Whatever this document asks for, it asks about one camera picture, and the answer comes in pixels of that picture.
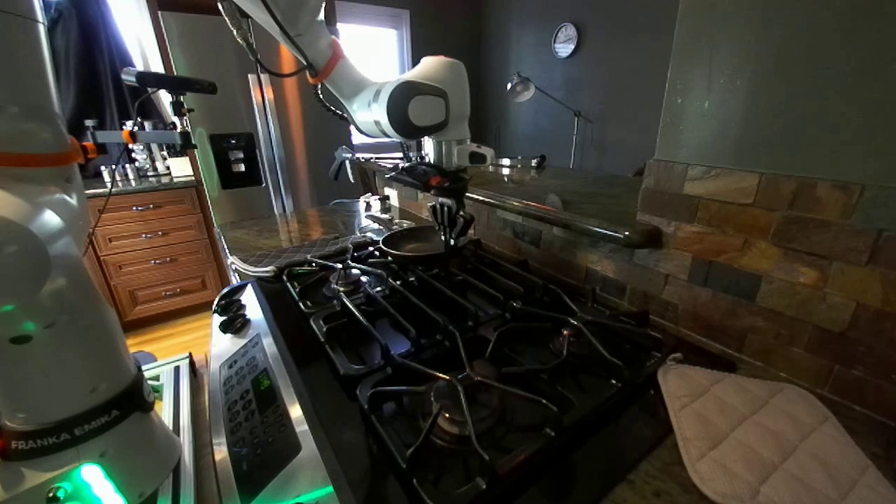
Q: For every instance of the black ladder-shaped stove grate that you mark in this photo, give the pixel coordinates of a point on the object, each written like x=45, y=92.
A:
x=374, y=327

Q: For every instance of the chrome kitchen faucet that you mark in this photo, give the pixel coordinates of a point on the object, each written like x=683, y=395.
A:
x=342, y=163

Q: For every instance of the round stove burner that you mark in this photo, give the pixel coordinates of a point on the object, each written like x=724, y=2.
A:
x=347, y=278
x=450, y=423

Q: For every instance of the small white countertop jar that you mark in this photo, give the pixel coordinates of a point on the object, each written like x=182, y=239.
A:
x=377, y=205

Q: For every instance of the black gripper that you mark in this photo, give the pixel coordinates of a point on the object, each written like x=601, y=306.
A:
x=443, y=187

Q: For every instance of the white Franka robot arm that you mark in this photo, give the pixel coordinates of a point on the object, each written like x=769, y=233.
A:
x=56, y=327

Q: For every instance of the silver desk lamp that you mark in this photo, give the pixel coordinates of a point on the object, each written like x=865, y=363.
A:
x=522, y=87

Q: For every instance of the wooden drawer cabinet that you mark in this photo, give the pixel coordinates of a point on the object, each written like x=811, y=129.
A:
x=157, y=254

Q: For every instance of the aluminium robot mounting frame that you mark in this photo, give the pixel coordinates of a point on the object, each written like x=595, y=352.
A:
x=171, y=421

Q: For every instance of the black stove knob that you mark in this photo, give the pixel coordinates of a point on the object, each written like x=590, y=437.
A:
x=237, y=324
x=231, y=297

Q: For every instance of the black camera bar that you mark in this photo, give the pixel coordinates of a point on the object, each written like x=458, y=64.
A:
x=168, y=82

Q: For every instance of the black gas stove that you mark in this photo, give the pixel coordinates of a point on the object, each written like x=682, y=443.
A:
x=310, y=393

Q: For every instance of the stainless steel refrigerator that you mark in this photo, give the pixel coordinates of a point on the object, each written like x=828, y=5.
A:
x=280, y=142

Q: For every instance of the stand with orange clamps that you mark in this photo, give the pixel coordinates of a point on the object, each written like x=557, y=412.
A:
x=142, y=138

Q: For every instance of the round wall clock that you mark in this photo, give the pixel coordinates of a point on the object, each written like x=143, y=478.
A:
x=563, y=41

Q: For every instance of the bright window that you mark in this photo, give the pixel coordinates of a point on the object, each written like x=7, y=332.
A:
x=136, y=31
x=374, y=45

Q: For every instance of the black cast iron stove grate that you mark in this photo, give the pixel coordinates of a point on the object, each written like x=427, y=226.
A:
x=310, y=276
x=508, y=387

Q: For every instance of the white quilted pot holder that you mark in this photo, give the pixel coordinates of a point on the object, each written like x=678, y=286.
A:
x=758, y=437

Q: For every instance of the small dark frying pan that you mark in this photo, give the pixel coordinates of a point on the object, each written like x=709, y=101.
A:
x=409, y=241

